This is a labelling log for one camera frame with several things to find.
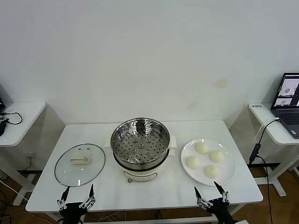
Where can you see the white round plate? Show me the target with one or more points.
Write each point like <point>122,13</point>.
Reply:
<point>224,177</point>

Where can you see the white work table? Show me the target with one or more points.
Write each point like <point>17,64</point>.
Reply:
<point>163,193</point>

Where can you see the cream electric cooker base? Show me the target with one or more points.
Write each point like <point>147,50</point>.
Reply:
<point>144,173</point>

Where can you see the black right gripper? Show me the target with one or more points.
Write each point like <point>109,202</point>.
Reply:
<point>219,208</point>

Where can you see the stainless steel steamer basket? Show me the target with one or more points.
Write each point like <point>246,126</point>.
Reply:
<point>161,137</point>

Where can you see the grey open laptop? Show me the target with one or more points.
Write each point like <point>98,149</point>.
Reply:
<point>287,116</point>

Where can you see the white wall socket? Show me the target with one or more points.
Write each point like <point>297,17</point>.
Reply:
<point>29,155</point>

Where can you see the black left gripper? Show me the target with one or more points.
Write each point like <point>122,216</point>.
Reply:
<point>72,208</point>

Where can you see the white side desk with label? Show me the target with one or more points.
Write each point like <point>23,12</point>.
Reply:
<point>278,135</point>

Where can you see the white steamed baozi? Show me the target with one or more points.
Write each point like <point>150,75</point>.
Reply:
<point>193,162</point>
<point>216,156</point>
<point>211,171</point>
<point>201,147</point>

